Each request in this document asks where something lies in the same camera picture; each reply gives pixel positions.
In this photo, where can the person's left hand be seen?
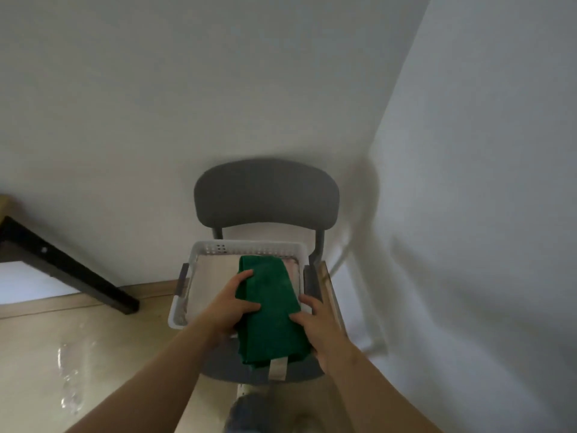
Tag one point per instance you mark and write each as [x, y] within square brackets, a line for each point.
[225, 315]

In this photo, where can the person's right hand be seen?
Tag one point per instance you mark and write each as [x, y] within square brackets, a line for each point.
[324, 333]

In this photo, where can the small white towel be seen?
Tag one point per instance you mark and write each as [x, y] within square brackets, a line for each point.
[212, 284]

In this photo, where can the green cloth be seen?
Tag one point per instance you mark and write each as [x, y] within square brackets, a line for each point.
[270, 320]

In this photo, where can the white plastic basket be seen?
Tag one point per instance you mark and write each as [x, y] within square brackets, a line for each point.
[198, 266]

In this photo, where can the pale pink towel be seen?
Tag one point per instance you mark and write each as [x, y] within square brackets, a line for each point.
[290, 270]

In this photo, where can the person's left forearm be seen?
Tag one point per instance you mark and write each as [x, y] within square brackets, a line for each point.
[144, 387]

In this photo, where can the person's right forearm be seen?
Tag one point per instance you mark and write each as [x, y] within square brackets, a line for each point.
[378, 396]

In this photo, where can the person's white dotted slipper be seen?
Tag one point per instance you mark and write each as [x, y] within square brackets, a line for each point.
[245, 390]

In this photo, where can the person's light trousers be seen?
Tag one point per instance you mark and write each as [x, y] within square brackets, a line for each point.
[248, 414]

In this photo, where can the grey chair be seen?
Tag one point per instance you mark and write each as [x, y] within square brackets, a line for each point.
[266, 193]

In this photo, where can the clear plastic wrap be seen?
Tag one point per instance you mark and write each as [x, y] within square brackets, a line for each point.
[70, 383]

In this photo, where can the wooden table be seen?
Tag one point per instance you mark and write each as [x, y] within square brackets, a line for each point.
[54, 270]

